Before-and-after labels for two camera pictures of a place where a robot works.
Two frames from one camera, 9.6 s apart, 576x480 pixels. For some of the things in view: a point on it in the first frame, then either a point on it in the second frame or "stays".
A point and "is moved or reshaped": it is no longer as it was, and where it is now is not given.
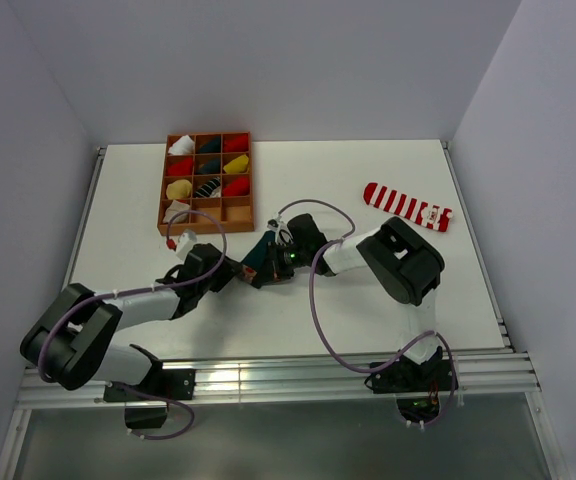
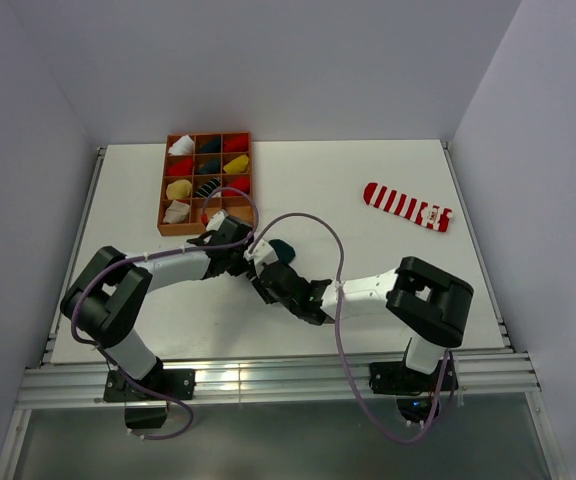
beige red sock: [174, 208] stays
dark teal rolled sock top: [212, 146] stays
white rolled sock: [183, 146] stays
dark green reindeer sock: [256, 256] is moved or reshaped
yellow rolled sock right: [237, 165] stays
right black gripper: [273, 270] -> [262, 290]
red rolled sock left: [181, 168] stays
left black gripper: [226, 270] -> [242, 267]
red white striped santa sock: [435, 218] stays
